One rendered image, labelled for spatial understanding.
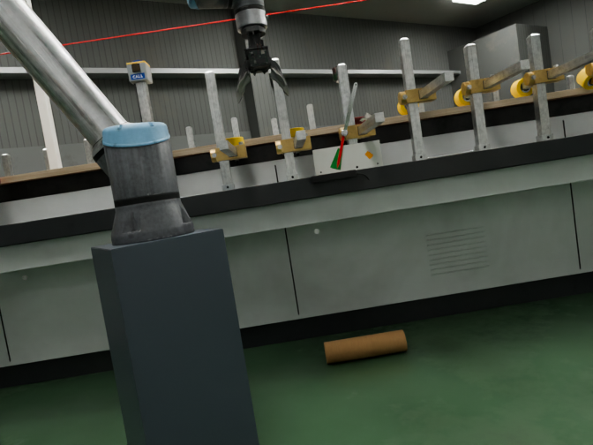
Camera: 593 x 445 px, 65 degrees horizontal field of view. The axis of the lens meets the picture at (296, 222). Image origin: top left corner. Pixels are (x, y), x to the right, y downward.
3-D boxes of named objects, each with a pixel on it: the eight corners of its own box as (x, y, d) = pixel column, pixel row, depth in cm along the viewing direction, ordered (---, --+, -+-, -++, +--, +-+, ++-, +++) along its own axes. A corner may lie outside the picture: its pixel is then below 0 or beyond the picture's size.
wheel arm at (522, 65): (531, 68, 151) (529, 56, 151) (520, 70, 151) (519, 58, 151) (469, 99, 201) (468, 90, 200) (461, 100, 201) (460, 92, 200)
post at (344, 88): (364, 187, 180) (346, 62, 177) (355, 189, 180) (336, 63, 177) (363, 187, 184) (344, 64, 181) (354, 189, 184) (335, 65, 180)
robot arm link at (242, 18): (236, 22, 141) (267, 18, 141) (238, 39, 141) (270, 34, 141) (233, 11, 132) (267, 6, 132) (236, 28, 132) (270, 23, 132)
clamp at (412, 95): (437, 98, 178) (435, 85, 177) (402, 103, 177) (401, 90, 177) (431, 101, 184) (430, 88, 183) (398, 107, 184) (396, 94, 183)
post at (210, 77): (234, 195, 179) (213, 69, 176) (225, 197, 179) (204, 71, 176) (235, 195, 183) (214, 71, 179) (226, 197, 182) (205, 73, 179)
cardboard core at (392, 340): (405, 333, 171) (325, 346, 171) (408, 354, 172) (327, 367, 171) (400, 327, 179) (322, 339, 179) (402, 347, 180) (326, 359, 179)
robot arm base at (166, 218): (206, 230, 109) (198, 188, 108) (122, 246, 99) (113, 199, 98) (179, 230, 125) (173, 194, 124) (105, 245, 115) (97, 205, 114)
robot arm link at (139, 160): (111, 200, 101) (96, 119, 100) (114, 202, 117) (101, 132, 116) (183, 190, 106) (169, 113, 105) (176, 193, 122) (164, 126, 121)
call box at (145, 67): (148, 81, 174) (144, 60, 173) (129, 84, 173) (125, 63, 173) (153, 85, 181) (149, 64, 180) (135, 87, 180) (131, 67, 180)
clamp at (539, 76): (566, 79, 179) (564, 65, 178) (531, 84, 178) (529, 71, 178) (556, 82, 185) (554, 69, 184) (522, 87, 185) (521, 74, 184)
